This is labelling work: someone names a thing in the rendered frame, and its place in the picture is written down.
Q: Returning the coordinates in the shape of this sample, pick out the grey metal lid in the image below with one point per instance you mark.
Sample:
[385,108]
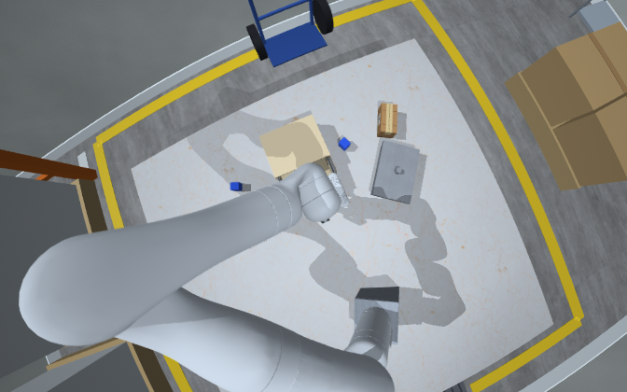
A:
[390,182]

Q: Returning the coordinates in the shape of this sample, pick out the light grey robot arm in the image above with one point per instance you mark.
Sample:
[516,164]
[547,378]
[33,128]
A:
[91,287]

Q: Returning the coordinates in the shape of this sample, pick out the brown cardboard box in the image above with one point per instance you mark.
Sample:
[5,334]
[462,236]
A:
[387,121]

